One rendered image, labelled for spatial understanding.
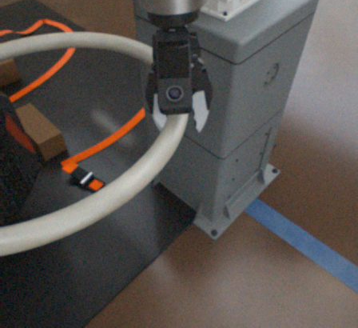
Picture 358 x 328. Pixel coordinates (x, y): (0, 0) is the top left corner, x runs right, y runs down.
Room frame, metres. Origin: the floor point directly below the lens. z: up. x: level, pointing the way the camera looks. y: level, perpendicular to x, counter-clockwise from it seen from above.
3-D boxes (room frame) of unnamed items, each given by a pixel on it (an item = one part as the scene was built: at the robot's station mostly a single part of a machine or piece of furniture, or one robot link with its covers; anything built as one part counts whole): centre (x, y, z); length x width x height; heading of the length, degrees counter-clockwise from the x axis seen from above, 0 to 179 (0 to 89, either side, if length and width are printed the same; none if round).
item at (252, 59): (1.02, -0.14, 0.43); 0.50 x 0.50 x 0.85; 46
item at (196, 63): (0.45, 0.00, 1.01); 0.09 x 0.08 x 0.12; 3
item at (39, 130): (1.23, 0.70, 0.07); 0.30 x 0.12 x 0.12; 44
